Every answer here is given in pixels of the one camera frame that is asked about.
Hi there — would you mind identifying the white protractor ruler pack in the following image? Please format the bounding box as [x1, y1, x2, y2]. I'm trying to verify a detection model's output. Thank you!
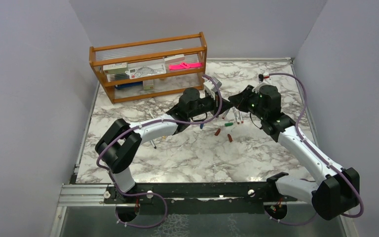
[125, 64, 166, 79]

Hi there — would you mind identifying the white green box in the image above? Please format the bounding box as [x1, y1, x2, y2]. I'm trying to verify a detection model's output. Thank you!
[102, 62, 128, 74]

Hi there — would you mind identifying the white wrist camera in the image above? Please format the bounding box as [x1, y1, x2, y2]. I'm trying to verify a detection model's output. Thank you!
[203, 77, 222, 98]
[252, 72, 272, 93]

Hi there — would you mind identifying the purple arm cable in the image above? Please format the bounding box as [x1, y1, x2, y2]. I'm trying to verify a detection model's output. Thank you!
[96, 74, 224, 229]
[265, 72, 364, 226]

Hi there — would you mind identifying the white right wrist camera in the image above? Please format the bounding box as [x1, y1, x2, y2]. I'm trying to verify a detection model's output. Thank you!
[252, 72, 272, 93]

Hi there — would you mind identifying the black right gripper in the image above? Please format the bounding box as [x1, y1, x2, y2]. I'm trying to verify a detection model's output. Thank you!
[230, 85, 266, 120]

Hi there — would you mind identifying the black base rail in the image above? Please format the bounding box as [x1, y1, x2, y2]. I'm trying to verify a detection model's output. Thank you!
[103, 182, 296, 220]

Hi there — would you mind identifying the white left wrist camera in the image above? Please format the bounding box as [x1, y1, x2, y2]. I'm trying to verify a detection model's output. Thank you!
[203, 77, 222, 98]

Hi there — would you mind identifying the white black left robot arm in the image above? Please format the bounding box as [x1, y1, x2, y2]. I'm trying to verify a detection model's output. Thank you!
[95, 88, 232, 203]

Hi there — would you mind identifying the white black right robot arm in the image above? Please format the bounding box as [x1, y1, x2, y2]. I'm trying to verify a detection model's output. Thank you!
[229, 85, 361, 220]

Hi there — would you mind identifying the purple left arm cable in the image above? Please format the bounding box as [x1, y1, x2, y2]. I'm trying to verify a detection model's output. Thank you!
[96, 74, 224, 229]

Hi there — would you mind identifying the small white box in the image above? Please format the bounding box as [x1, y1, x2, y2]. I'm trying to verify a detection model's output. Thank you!
[143, 79, 154, 90]

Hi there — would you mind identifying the aluminium frame rail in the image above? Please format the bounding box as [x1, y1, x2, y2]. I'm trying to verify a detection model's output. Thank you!
[58, 184, 109, 207]

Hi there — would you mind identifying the pink plastic clip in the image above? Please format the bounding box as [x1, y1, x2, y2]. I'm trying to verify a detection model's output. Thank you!
[169, 62, 203, 71]

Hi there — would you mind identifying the wooden shelf rack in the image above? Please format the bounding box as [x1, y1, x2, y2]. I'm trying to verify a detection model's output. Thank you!
[89, 32, 207, 104]

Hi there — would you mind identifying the blue box on shelf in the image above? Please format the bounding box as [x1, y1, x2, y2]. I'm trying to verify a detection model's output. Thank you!
[114, 81, 143, 90]

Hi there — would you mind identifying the red pen cap loose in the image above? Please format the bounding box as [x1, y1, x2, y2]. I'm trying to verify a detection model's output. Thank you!
[214, 128, 221, 136]

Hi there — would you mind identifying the pink white eraser box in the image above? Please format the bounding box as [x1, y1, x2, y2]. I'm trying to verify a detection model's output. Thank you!
[164, 54, 185, 64]

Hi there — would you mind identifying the white pen red cap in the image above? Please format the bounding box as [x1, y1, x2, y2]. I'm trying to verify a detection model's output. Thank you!
[222, 109, 229, 119]

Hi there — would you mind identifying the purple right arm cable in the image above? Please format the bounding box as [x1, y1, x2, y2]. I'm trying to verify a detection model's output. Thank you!
[265, 72, 364, 226]

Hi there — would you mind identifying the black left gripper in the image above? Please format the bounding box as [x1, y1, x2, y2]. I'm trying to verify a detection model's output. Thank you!
[188, 90, 232, 119]

